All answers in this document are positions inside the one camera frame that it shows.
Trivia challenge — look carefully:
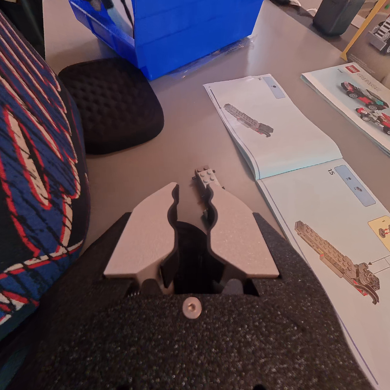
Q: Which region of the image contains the blue plastic bin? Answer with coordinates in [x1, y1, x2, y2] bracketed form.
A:
[68, 0, 265, 81]

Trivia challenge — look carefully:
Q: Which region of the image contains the dark green cylindrical container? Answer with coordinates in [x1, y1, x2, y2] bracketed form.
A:
[312, 0, 366, 36]

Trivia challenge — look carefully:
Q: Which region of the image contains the black padded chair armrest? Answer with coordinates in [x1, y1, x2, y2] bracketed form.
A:
[58, 58, 165, 155]

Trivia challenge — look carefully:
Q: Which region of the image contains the grey and black lego build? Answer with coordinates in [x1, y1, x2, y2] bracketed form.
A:
[175, 165, 226, 275]

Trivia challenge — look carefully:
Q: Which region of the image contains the yellow lego set box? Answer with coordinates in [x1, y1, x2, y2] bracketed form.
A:
[341, 0, 390, 74]

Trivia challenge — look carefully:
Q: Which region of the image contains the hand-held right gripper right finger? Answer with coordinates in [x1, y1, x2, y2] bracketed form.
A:
[206, 184, 280, 294]

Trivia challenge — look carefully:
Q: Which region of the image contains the closed lego instruction booklet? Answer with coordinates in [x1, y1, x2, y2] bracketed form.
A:
[301, 62, 390, 157]

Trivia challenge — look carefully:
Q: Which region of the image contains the open lego instruction booklet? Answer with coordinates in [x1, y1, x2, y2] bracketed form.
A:
[203, 73, 390, 387]

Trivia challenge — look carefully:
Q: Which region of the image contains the person's patterned knit sweater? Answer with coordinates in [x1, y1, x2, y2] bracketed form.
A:
[0, 9, 91, 366]

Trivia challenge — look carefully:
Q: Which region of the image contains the clear plastic bag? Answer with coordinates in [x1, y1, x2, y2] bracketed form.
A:
[171, 34, 255, 77]

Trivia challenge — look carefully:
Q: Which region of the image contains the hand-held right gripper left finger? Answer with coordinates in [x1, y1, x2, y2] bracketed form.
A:
[103, 182, 181, 295]

